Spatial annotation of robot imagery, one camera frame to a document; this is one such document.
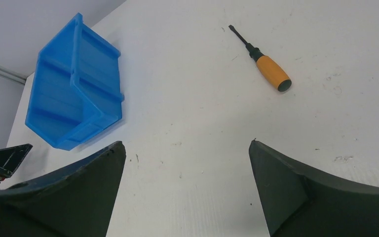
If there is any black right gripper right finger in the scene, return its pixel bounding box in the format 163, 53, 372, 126
249, 140, 379, 237

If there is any orange handled screwdriver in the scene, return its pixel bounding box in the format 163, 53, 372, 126
228, 25, 292, 92

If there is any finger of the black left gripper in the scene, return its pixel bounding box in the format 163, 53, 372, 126
0, 144, 33, 183

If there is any blue plastic bin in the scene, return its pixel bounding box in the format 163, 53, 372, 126
25, 13, 124, 151

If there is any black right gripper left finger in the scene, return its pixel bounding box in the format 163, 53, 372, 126
0, 141, 126, 237

